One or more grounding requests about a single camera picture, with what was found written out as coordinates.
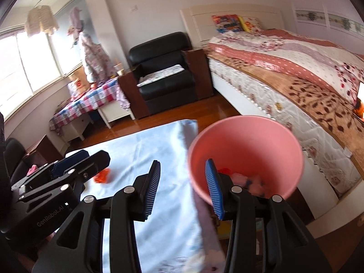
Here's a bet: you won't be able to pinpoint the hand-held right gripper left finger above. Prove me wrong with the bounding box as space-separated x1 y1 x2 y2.
33 160 162 273

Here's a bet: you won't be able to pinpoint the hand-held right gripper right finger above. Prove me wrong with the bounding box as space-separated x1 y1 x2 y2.
205 158 333 273

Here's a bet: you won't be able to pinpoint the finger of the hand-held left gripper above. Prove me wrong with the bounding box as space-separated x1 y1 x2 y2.
57 151 111 190
50 150 91 177

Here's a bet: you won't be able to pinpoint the red wrapper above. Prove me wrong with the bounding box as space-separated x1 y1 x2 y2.
94 168 112 184

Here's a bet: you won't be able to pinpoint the pink plastic bucket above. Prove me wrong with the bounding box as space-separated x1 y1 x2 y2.
188 115 305 209

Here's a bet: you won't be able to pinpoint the pink white crumpled tissue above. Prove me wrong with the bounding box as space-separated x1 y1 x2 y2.
230 171 266 197

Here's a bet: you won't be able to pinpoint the light blue tablecloth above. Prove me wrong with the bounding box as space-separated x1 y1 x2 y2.
55 119 225 273

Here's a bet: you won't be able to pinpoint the black chair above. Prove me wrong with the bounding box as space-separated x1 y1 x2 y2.
3 137 30 185

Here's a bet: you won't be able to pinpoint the table with checkered cloth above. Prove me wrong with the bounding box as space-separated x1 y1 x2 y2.
49 78 120 137

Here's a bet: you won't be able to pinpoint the white lace cloth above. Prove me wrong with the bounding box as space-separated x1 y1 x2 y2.
116 87 131 110

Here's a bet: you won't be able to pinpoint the dark brown side cabinet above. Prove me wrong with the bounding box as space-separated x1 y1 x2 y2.
118 70 151 120

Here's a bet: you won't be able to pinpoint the white plastic bag orange print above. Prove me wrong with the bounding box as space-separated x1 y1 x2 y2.
68 68 89 94

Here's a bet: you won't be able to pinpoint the white quilted mattress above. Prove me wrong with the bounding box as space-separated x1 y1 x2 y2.
209 58 361 202

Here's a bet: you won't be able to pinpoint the pink hanging pyjamas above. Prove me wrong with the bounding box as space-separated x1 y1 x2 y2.
67 7 113 83

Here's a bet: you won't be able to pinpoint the window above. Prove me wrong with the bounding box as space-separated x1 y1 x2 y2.
0 25 71 120

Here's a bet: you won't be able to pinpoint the floral seat cushion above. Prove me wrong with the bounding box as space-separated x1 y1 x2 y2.
136 64 185 88

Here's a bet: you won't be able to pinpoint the dark brown nightstand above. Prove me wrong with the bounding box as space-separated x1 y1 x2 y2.
182 48 214 101

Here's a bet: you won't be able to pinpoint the black leather armchair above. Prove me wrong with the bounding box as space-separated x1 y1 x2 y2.
127 31 197 116

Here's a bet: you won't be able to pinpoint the brown leaf pattern blanket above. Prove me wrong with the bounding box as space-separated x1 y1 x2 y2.
205 48 364 160

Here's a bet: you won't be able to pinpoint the cream knitted hanging garment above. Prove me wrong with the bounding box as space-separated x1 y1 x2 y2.
24 5 60 38

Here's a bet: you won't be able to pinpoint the pink floral quilt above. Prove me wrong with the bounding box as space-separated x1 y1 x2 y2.
207 28 364 106

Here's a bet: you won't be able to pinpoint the colourful printed pillow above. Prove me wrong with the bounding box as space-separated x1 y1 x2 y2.
212 14 246 35

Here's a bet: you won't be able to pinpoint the yellow pillow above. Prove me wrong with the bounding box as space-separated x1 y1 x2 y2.
238 15 252 33

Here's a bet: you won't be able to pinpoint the white floral pillow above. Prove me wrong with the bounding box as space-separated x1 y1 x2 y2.
245 17 265 33

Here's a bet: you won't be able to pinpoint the bed with floral quilt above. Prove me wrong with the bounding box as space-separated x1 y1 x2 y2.
180 4 364 228

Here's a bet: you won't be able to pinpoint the white wardrobe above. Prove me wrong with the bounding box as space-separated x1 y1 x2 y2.
291 3 364 52

